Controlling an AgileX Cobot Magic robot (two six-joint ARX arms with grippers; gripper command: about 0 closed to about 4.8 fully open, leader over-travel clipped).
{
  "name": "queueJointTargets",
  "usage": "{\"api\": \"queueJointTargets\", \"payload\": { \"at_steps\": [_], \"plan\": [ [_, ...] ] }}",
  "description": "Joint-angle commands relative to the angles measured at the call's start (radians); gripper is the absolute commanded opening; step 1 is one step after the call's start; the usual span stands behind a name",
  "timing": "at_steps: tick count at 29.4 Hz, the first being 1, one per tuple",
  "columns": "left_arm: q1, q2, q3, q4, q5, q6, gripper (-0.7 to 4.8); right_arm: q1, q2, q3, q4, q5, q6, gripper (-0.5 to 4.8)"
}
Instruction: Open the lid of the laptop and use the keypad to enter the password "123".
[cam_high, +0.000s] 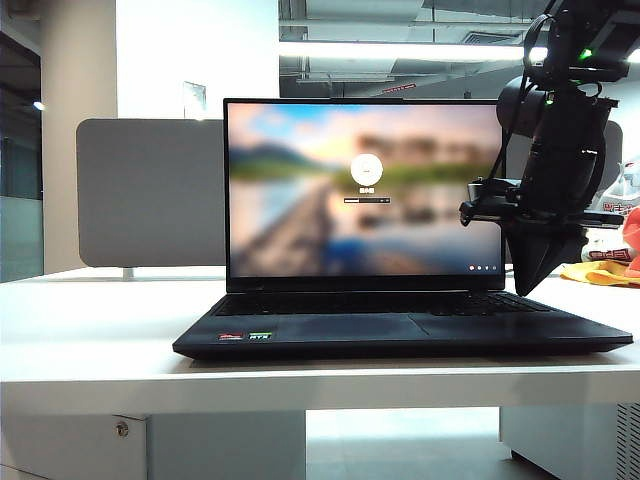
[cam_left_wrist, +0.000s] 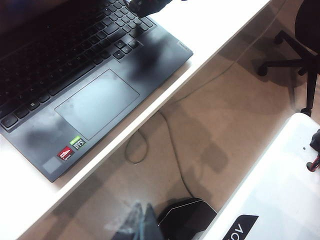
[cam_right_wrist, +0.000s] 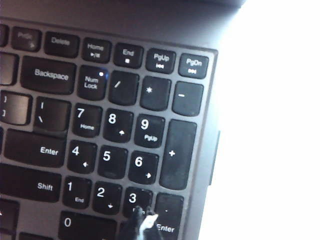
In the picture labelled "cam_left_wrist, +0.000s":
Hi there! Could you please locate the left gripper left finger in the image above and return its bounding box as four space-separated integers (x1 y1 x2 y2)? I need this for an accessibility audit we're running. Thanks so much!
109 202 146 240

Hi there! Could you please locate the finger of the taped black right gripper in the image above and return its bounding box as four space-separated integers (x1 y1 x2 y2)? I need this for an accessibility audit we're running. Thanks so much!
126 0 149 18

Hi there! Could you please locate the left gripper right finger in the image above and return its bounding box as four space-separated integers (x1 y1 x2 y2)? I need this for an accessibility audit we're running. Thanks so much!
144 203 163 240

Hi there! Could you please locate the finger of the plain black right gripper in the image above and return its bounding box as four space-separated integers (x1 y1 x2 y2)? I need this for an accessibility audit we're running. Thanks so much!
143 0 173 17

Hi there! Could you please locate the black laptop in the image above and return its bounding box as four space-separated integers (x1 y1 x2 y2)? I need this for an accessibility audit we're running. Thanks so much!
0 0 195 183

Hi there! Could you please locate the black box with white edges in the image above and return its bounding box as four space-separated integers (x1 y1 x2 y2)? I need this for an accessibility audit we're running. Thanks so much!
156 196 219 240

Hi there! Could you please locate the white robot platform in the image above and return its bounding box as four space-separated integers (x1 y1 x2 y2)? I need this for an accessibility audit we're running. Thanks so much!
203 112 320 240

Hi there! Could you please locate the black office chair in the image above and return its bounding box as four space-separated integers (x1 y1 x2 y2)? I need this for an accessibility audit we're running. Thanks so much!
257 0 320 118

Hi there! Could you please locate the thin grey floor cable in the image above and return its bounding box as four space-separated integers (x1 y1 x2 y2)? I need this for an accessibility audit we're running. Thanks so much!
124 0 288 200

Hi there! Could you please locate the red and black cable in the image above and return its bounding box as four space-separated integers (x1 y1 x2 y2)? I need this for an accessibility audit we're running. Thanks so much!
306 128 320 173

